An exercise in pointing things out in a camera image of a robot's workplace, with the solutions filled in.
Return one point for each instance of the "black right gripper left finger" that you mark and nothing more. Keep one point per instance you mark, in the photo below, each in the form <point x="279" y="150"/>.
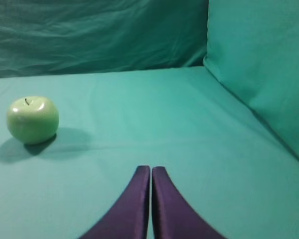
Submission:
<point x="128" y="218"/>

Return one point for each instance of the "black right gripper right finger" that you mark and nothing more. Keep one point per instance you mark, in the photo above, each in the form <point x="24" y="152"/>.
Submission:
<point x="172" y="216"/>

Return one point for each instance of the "green backdrop cloth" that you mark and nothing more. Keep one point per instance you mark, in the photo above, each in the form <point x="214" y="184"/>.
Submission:
<point x="250" y="46"/>

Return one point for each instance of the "green table cloth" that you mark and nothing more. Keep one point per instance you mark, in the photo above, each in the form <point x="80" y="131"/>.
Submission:
<point x="229" y="167"/>

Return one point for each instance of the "green apple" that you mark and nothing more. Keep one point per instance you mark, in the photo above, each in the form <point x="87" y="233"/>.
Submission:
<point x="32" y="119"/>

